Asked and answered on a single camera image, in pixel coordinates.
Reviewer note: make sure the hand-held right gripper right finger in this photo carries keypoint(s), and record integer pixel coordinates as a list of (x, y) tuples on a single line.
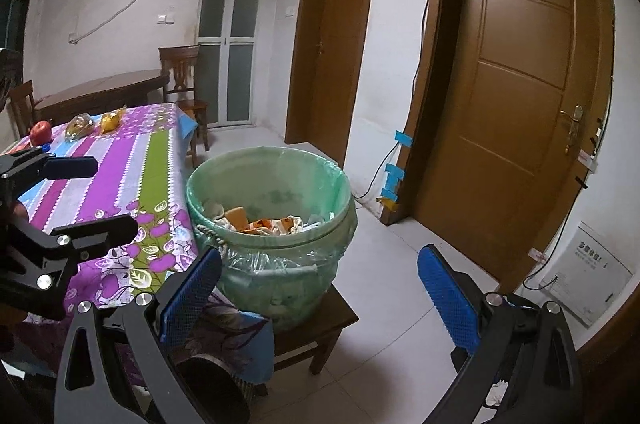
[(447, 299)]

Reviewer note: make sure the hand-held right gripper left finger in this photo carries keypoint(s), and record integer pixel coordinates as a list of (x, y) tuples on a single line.
[(192, 289)]

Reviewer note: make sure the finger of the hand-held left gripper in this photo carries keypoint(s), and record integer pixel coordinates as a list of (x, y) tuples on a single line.
[(72, 167), (100, 229)]

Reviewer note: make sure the green lined plastic bin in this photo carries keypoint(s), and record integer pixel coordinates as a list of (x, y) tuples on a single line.
[(280, 269)]

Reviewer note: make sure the round gold packaged food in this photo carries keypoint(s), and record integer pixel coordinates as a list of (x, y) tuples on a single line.
[(80, 127)]

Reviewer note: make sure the red apple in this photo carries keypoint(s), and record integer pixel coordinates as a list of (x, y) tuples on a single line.
[(41, 133)]

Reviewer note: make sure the gold foil wrapper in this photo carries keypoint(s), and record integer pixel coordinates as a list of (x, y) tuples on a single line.
[(112, 119)]

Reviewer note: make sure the floral striped tablecloth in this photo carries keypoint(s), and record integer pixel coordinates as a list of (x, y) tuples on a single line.
[(140, 164)]

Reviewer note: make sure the dark wooden round table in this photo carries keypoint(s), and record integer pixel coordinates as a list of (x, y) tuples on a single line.
[(100, 91)]

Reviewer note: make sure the wooden chair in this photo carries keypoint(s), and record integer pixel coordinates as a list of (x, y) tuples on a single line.
[(180, 74), (22, 104)]

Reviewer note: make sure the beige sponge block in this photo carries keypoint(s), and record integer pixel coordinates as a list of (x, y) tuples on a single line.
[(236, 218)]

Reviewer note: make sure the orange crumpled wrapper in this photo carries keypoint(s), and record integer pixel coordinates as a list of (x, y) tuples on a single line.
[(270, 226)]

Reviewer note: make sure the yellow tape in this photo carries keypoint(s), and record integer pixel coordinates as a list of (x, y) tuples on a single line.
[(388, 203)]

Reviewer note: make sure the blue tape patch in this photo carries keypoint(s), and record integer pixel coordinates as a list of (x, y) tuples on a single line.
[(394, 181)]

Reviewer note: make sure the wooden stool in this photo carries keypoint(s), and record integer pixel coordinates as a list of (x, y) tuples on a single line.
[(320, 324)]

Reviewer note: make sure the white paper notice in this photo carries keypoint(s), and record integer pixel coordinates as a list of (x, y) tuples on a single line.
[(590, 274)]

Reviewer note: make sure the dark window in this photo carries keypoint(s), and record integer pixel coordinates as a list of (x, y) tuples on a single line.
[(10, 24)]

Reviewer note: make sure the blue tape strip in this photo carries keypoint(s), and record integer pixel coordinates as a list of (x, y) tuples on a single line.
[(403, 138)]

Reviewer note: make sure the white door sticker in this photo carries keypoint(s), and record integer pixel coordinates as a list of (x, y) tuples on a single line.
[(585, 161)]

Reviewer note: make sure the glass double door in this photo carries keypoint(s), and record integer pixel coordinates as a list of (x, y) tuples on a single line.
[(230, 34)]

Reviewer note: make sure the panelled brown wooden door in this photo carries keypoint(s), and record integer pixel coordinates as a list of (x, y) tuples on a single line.
[(515, 79)]

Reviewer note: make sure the plain brown wooden door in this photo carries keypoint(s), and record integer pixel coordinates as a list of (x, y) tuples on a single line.
[(340, 44)]

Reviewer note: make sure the white light switch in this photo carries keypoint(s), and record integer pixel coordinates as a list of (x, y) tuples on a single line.
[(165, 15)]

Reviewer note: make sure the small white wall switch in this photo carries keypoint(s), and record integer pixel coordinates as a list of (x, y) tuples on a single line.
[(289, 11)]

